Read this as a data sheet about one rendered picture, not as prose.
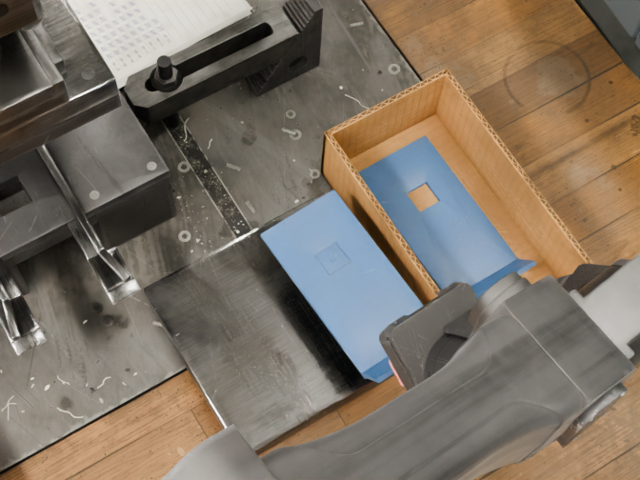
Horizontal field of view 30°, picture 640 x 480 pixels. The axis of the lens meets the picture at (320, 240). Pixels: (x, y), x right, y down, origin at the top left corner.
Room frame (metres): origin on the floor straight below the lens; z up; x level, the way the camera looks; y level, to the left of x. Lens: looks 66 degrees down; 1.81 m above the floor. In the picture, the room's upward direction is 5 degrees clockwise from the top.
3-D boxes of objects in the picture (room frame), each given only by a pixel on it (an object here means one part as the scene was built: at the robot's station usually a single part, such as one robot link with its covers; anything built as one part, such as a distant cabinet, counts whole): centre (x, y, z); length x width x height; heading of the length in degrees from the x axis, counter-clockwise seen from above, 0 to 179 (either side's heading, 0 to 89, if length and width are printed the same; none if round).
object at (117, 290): (0.33, 0.16, 0.98); 0.07 x 0.02 x 0.01; 36
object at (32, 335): (0.29, 0.22, 0.98); 0.07 x 0.02 x 0.01; 36
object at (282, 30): (0.52, 0.10, 0.95); 0.15 x 0.03 x 0.10; 126
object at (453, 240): (0.42, -0.10, 0.92); 0.15 x 0.07 x 0.03; 37
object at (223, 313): (0.32, 0.02, 0.91); 0.17 x 0.16 x 0.02; 126
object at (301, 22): (0.56, 0.05, 0.95); 0.06 x 0.03 x 0.09; 126
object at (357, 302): (0.34, -0.03, 0.98); 0.15 x 0.07 x 0.03; 40
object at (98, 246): (0.39, 0.20, 0.98); 0.13 x 0.01 x 0.03; 36
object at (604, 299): (0.24, -0.16, 1.17); 0.12 x 0.09 x 0.12; 133
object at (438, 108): (0.40, -0.12, 0.93); 0.25 x 0.13 x 0.08; 36
